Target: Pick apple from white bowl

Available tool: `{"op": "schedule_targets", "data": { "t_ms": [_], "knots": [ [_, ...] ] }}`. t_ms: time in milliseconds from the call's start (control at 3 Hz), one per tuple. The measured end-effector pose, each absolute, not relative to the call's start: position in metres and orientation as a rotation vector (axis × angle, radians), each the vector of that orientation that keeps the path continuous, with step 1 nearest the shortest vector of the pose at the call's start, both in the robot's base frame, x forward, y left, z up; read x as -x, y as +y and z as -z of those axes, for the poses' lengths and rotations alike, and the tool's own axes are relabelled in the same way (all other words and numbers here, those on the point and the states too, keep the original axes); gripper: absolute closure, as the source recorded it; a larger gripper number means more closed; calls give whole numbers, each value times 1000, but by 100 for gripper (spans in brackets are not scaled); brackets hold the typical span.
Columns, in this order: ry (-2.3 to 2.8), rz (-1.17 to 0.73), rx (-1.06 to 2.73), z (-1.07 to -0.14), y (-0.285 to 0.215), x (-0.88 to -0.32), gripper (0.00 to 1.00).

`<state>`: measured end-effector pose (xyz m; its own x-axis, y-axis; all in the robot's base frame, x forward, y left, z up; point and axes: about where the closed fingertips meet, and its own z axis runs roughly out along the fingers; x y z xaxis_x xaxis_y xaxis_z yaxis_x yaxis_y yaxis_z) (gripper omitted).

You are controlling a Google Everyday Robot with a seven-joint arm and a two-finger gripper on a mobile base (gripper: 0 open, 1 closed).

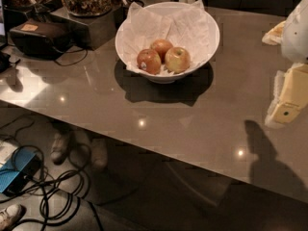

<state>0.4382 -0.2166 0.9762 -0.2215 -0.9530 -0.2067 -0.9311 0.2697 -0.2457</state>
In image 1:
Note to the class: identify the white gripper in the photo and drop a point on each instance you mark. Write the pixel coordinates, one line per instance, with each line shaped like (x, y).
(295, 36)

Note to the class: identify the yellow-red apple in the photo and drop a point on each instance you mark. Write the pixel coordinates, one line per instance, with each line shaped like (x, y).
(177, 59)

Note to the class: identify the white ceramic bowl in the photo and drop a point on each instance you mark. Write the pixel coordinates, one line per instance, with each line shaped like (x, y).
(210, 39)

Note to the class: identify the red apple back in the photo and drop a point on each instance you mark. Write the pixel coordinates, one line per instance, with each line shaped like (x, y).
(161, 46)

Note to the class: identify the red apple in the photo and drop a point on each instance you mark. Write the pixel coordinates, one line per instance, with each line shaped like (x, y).
(161, 46)
(149, 60)

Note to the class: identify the red apple left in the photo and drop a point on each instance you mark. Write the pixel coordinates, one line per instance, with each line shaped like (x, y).
(149, 60)

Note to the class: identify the white paper liner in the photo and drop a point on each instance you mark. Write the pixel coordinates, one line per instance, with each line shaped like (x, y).
(144, 26)

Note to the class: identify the dark square jar stand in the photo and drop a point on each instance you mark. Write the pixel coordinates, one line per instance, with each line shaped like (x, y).
(88, 32)

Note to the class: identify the white shoe under table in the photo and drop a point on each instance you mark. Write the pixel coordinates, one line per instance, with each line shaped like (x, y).
(59, 148)
(99, 154)

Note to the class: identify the black device with label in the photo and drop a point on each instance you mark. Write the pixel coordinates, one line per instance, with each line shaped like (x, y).
(45, 40)

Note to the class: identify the blue box on floor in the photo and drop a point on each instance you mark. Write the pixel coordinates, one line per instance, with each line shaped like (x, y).
(17, 171)

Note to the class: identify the white sneaker bottom left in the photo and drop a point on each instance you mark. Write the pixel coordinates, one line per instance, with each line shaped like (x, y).
(10, 216)

